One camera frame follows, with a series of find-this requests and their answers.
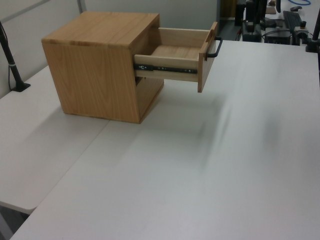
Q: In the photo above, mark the wooden drawer with slide rail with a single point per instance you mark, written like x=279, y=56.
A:
x=175, y=53

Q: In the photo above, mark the wooden cabinet box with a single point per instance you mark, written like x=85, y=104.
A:
x=90, y=75

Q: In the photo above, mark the black equipment base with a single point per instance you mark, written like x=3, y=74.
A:
x=251, y=30

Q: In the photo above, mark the black keyboard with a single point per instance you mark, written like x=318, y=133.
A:
x=293, y=18

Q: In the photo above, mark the emergency stop button box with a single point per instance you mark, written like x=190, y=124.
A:
x=301, y=30

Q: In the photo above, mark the black computer mouse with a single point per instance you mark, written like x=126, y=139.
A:
x=296, y=8

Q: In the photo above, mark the black camera stand pole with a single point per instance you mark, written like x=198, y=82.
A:
x=12, y=67

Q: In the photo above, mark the black clamp mount pole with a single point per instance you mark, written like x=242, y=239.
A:
x=315, y=32

